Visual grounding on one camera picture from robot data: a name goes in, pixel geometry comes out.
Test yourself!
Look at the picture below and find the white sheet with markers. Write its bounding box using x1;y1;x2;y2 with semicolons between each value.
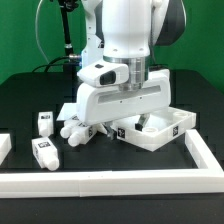
57;103;77;121

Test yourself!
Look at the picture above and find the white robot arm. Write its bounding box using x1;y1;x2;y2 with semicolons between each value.
77;0;186;137

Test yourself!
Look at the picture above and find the black camera stand pole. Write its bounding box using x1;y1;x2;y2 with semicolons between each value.
54;0;81;71

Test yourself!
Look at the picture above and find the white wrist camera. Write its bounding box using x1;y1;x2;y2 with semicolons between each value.
78;60;129;88

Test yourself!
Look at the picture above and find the white block at left edge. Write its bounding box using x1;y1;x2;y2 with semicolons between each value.
0;134;12;165

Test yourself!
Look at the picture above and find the grey cable loop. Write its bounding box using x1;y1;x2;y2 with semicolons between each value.
34;0;51;64

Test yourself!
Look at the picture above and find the black cable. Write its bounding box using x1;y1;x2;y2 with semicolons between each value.
32;55;82;73

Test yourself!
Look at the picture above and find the white square tabletop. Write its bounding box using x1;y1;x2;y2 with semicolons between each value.
112;107;196;152

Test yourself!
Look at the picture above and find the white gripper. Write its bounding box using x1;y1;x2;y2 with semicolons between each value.
77;69;171;139

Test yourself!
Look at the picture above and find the white U-shaped fence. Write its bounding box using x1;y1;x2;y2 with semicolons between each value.
0;130;224;198

